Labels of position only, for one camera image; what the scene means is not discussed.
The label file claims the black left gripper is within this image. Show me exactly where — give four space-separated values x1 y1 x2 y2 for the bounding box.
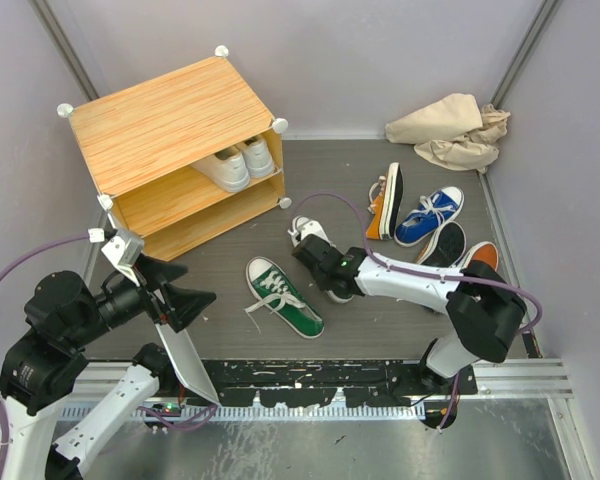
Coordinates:
70 250 217 345

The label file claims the green sneaker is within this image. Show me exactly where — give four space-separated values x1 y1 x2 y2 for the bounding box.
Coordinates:
244 257 325 339
325 287 355 304

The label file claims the white cabinet door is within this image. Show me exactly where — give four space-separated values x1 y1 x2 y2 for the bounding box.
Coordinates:
104 209 220 406

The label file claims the orange sneaker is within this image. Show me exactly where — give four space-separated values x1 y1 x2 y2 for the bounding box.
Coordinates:
457 241 499 271
365 162 404 240

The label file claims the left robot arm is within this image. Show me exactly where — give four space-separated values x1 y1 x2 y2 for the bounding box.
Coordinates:
0 255 219 479

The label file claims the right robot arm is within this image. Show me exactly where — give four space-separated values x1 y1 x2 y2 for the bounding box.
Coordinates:
291 233 527 394

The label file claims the white shoe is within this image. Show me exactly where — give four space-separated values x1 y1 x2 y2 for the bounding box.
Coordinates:
236 135 275 178
190 146 250 193

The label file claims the wooden shoe cabinet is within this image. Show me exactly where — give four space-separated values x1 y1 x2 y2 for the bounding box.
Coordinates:
57 45 291 260

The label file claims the blue sneaker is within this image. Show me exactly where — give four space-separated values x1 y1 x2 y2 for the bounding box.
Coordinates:
415 221 466 268
394 186 465 247

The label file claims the beige cloth bag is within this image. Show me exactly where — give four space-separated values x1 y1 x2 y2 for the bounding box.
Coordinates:
385 93 511 174

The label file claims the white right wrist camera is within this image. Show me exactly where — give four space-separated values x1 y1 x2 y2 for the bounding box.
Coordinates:
288 215 334 247

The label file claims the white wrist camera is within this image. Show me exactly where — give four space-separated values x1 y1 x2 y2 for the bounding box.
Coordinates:
288 215 334 247
87 228 144 286

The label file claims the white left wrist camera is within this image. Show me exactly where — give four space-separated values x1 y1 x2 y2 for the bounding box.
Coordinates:
87 228 144 286

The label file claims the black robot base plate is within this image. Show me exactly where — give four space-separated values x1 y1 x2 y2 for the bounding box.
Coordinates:
203 360 452 408

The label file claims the grey cable duct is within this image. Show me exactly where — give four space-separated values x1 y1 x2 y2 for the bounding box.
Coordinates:
60 402 426 422

